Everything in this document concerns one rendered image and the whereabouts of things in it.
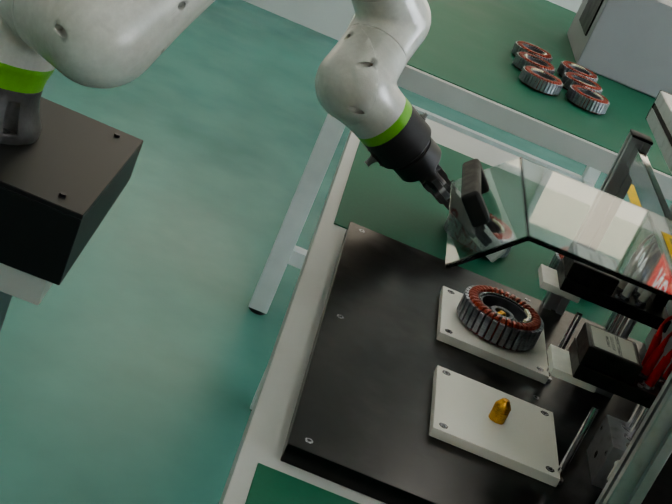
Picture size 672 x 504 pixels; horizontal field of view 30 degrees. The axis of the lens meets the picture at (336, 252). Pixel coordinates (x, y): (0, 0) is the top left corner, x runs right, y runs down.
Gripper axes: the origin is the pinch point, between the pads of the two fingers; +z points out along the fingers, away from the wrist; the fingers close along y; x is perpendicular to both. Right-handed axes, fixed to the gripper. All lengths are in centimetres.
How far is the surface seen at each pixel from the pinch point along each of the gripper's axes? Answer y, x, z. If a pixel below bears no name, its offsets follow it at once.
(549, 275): 36.8, 4.4, -14.6
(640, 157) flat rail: 28.6, 23.4, -13.7
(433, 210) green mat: -9.1, -3.7, -2.4
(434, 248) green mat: 6.3, -6.6, -7.4
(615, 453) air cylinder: 66, -2, -14
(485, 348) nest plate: 41.3, -7.6, -15.6
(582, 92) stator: -106, 39, 65
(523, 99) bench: -96, 26, 49
